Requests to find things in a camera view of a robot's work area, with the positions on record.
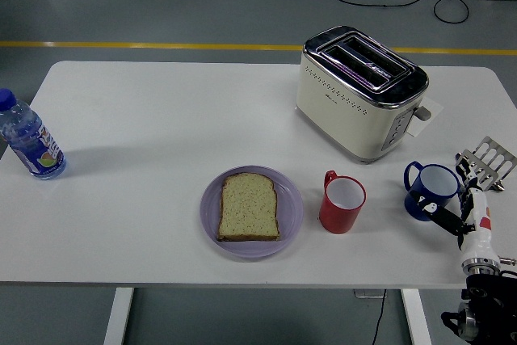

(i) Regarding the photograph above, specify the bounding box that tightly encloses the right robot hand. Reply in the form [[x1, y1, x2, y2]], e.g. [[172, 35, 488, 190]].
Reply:
[[414, 154, 494, 266]]

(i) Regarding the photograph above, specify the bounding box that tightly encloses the blue enamel cup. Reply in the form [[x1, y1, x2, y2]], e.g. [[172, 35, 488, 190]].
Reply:
[[403, 161, 462, 223]]

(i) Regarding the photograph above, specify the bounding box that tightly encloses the red enamel cup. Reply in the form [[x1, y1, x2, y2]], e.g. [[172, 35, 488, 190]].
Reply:
[[318, 170, 368, 235]]

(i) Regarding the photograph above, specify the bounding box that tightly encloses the slice of bread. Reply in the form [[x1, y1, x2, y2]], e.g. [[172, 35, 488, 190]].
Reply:
[[216, 173, 282, 243]]

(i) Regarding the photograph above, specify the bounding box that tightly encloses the metal toast rack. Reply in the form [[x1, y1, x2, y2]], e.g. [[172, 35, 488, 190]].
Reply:
[[455, 136, 517, 192]]

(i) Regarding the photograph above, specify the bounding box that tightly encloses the white table leg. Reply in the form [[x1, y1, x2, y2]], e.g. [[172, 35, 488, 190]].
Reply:
[[401, 288, 432, 345], [103, 287, 135, 345]]

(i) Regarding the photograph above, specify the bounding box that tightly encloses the grey under-table socket box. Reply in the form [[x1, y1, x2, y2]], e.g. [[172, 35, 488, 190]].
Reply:
[[354, 288, 387, 300]]

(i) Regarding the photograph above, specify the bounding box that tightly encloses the white paper sheet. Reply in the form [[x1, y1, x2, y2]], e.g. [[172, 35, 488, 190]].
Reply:
[[406, 97, 444, 138]]

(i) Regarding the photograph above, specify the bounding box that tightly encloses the cream and chrome toaster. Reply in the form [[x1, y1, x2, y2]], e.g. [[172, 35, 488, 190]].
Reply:
[[295, 25, 433, 165]]

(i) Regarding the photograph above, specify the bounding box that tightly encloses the purple round plate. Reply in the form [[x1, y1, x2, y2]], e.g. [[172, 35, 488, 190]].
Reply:
[[200, 165, 305, 263]]

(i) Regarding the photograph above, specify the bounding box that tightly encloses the clear bottle with blue cap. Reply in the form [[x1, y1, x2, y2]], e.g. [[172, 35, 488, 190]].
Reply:
[[0, 88, 68, 181]]

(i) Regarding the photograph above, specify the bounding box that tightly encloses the thin black hanging cable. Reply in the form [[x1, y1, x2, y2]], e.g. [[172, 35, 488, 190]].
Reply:
[[370, 288, 388, 345]]

